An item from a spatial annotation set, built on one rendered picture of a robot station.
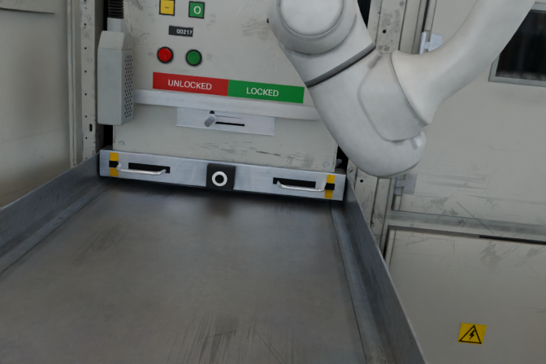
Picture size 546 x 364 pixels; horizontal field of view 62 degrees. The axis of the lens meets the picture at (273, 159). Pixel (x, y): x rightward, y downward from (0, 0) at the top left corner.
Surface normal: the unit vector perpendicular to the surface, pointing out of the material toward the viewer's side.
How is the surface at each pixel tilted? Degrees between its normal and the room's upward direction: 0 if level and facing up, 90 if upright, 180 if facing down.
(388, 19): 90
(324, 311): 0
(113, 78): 90
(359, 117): 99
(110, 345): 0
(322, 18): 91
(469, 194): 90
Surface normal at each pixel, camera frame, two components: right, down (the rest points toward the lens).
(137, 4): -0.04, 0.25
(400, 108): -0.18, 0.41
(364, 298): 0.10, -0.96
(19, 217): 1.00, 0.10
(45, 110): 0.94, 0.17
